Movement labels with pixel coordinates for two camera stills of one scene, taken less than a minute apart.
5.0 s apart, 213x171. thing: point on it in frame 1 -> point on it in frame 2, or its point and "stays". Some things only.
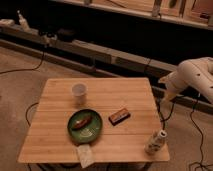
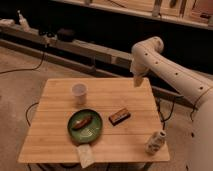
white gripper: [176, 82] -> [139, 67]
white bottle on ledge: [23, 23] stays
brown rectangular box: [119, 117] stays
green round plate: [84, 126] stays
